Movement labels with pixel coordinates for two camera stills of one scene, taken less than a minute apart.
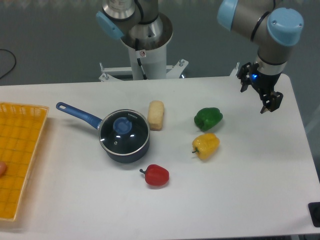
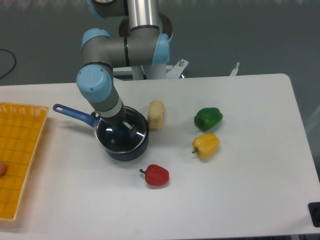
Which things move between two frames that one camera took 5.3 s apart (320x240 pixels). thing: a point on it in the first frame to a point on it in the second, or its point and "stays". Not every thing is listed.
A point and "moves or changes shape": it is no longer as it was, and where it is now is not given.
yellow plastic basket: (21, 126) stays
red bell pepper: (156, 175) stays
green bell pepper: (206, 118) stays
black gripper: (264, 83) to (117, 119)
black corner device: (314, 210) stays
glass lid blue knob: (122, 125) moves or changes shape
